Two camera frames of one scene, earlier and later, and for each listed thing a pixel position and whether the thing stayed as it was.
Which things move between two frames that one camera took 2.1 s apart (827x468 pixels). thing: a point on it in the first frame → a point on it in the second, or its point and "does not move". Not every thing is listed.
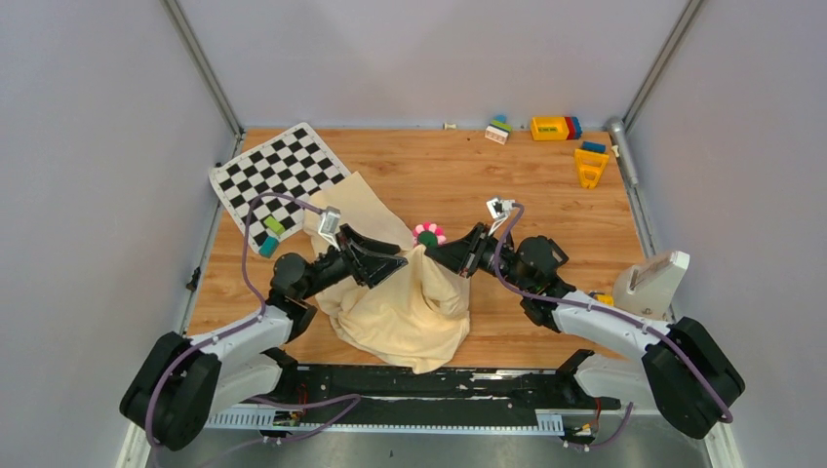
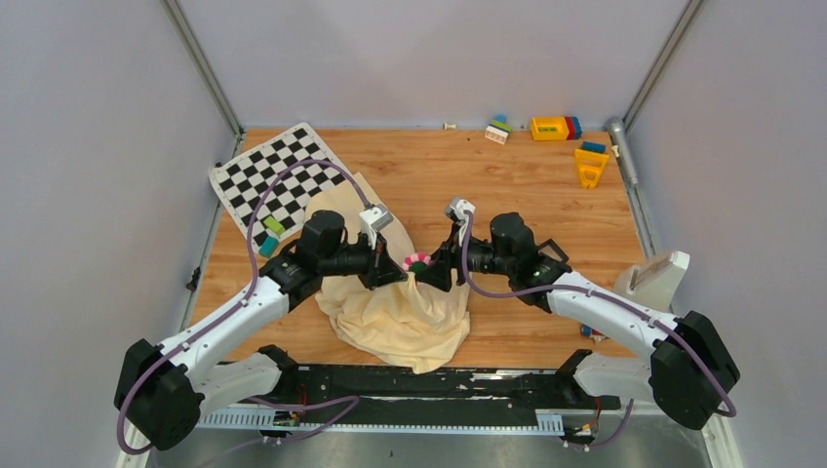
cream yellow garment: x=414 y=316 does not move
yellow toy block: x=549 y=129 does not move
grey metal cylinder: x=616 y=130 does not move
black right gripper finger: x=455 y=255 → x=438 y=271
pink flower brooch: x=428 y=233 → x=417 y=262
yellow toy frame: x=590 y=165 does not move
